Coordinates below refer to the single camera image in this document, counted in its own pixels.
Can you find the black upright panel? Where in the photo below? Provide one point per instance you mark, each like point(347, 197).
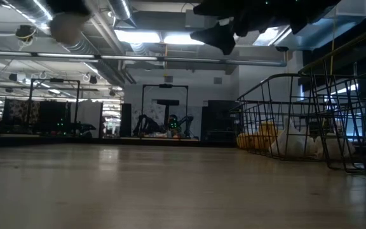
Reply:
point(126, 121)

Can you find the person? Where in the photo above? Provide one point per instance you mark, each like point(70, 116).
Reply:
point(173, 119)

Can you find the bright ceiling light panel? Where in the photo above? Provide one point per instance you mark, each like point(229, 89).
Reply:
point(138, 36)

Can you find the black pedestal stand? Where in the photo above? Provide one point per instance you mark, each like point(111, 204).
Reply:
point(167, 102)

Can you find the silver ventilation duct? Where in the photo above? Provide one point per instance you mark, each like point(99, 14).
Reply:
point(78, 46)

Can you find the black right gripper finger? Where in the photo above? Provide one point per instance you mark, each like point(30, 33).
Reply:
point(218, 36)
point(206, 8)

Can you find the yellow lemon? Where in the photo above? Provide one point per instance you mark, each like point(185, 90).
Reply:
point(245, 141)

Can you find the black robot station frame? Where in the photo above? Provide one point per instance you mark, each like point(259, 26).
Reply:
point(165, 86)
point(56, 80)

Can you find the black background robot arm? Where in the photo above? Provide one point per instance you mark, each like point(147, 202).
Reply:
point(186, 124)
point(146, 125)

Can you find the black aluminium table frame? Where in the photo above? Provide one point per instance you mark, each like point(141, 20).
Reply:
point(106, 141)

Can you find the long grey ceiling pipe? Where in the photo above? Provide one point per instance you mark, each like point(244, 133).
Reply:
point(138, 58)

